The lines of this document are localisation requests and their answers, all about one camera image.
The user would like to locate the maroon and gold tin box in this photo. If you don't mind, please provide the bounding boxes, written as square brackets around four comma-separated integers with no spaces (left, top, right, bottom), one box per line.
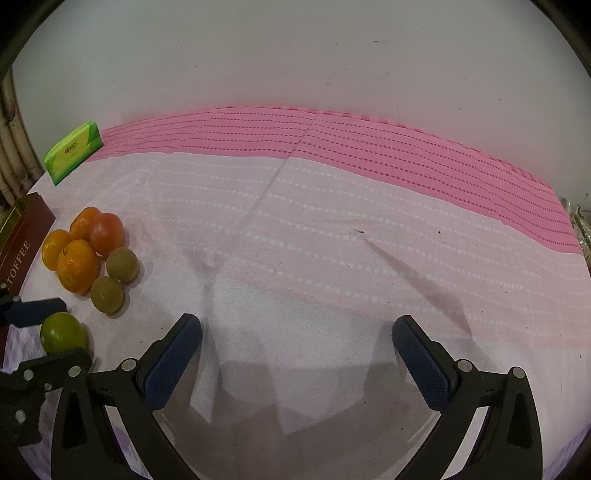
[0,192,57,370]

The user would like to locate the small orange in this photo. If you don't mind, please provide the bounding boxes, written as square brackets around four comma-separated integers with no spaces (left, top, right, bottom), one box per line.
[69,207,102,241]
[42,229,71,273]

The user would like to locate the green tissue pack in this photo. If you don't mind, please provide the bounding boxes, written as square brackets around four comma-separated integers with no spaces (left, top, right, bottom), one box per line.
[43,120,103,186]

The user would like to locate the pink white purple checkered cloth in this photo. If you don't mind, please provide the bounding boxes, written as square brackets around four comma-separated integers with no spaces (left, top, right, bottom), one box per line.
[0,106,591,480]

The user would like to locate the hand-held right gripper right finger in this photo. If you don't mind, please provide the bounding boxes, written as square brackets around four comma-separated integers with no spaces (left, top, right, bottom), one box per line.
[392,315,544,480]

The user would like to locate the olive green round fruit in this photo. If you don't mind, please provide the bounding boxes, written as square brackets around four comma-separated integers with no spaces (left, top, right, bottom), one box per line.
[90,276,126,316]
[106,247,140,283]

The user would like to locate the orange-red tomato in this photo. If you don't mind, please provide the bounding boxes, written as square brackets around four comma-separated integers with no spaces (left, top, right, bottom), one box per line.
[89,213,126,257]

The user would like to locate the large orange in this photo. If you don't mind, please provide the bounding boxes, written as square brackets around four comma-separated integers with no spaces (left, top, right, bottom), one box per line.
[57,239,101,295]

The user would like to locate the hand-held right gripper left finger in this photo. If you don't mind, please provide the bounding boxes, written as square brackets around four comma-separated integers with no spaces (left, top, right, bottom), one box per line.
[51,314,204,480]

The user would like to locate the green tomato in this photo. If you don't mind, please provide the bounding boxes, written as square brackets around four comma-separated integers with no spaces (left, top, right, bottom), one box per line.
[40,312,88,355]

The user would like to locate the pale crumpled object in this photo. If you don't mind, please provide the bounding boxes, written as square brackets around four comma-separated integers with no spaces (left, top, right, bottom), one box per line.
[561,196,591,266]

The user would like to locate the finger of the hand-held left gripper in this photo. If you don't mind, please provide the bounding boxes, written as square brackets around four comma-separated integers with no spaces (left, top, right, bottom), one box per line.
[0,347,93,403]
[0,286,69,328]

